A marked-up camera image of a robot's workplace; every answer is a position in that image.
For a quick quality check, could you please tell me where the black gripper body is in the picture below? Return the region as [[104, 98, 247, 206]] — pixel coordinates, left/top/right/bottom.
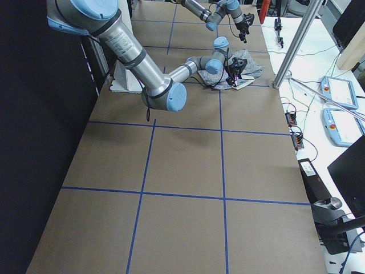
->
[[226, 57, 247, 79], [235, 13, 254, 34]]

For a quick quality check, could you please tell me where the navy white striped polo shirt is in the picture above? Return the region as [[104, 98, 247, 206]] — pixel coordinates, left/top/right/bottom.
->
[[198, 49, 264, 90]]

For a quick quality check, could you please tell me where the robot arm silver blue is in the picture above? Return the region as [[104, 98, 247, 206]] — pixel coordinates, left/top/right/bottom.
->
[[170, 0, 254, 43], [47, 1, 247, 112]]

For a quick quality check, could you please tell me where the red cylinder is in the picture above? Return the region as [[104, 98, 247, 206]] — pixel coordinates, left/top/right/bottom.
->
[[259, 0, 271, 24]]

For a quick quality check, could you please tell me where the black reacher gripper tool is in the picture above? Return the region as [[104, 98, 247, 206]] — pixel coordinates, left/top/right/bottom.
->
[[274, 16, 284, 48]]

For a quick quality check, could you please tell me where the red circuit board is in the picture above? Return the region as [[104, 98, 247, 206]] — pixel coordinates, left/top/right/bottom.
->
[[291, 132, 304, 151], [285, 112, 297, 127]]

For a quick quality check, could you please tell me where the brown paper table cover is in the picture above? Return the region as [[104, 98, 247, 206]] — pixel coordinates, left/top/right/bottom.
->
[[27, 1, 326, 273]]

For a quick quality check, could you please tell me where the far teach pendant tablet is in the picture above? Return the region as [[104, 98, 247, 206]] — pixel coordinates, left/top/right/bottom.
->
[[321, 76, 359, 110]]

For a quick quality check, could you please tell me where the teach pendant tablet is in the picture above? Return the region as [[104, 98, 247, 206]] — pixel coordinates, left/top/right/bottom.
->
[[321, 76, 359, 110], [321, 108, 364, 147]]

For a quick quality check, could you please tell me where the near teach pendant tablet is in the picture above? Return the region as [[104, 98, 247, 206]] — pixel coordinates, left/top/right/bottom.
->
[[321, 108, 364, 147]]

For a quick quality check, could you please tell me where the black box with white label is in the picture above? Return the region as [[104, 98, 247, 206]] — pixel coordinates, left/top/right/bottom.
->
[[298, 158, 331, 204]]

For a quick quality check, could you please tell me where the black monitor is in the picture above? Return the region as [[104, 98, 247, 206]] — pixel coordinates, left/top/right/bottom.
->
[[327, 136, 365, 217]]

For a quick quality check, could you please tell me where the black monitor stand clamp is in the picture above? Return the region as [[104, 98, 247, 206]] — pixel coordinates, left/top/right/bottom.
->
[[310, 196, 365, 256]]

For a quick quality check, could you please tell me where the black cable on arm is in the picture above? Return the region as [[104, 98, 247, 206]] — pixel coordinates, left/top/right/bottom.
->
[[144, 48, 232, 122], [208, 2, 249, 39]]

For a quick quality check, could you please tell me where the aluminium frame post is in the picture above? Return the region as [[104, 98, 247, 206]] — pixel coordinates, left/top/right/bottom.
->
[[273, 1, 323, 89]]

